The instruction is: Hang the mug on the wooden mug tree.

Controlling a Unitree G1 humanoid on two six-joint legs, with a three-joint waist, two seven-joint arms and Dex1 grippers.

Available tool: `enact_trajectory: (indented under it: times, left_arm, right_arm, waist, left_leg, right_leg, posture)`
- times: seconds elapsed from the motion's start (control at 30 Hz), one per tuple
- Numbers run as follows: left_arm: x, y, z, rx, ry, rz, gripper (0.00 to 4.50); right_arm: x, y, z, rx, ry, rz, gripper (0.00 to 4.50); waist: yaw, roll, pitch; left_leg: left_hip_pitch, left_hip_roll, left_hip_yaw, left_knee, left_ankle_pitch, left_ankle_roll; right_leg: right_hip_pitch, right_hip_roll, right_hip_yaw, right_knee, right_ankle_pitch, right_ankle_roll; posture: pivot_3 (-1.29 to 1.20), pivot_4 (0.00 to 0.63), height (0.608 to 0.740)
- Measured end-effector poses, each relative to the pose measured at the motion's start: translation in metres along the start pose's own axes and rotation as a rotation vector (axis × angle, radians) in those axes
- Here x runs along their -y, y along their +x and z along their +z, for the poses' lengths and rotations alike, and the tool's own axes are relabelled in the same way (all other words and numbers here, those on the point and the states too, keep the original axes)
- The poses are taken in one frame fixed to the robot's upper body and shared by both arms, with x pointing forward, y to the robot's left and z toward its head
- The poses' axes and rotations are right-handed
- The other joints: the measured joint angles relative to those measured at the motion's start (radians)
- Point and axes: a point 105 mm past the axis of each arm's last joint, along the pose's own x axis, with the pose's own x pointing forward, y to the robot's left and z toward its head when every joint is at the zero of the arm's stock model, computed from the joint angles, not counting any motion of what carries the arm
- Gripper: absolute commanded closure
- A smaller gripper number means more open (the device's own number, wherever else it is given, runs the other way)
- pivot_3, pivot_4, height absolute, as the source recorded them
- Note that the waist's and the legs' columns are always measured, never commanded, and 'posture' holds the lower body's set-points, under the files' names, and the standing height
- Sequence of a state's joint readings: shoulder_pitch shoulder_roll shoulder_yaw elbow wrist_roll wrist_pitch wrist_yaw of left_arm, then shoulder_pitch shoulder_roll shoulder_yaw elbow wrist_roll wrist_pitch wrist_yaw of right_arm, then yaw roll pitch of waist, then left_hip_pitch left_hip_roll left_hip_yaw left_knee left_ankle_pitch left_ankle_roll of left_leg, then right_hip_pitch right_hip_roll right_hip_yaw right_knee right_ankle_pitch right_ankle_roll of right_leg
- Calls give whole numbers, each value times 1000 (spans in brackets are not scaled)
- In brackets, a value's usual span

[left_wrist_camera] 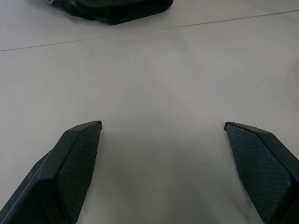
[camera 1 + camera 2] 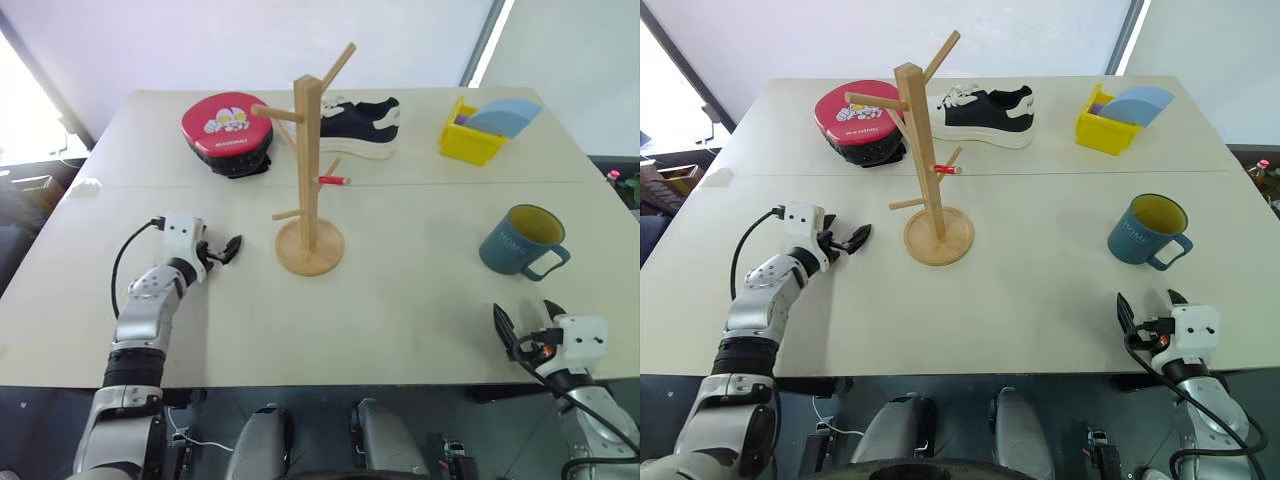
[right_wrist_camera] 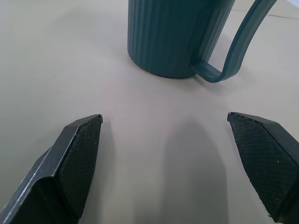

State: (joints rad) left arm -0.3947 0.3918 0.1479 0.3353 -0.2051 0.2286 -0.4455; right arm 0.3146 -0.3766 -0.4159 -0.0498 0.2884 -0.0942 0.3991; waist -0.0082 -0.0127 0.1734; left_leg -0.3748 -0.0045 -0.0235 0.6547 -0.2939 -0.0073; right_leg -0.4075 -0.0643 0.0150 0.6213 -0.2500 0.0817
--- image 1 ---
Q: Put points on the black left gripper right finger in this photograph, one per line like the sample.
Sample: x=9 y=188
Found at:
x=264 y=168

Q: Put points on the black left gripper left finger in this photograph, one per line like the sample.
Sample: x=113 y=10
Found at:
x=58 y=177

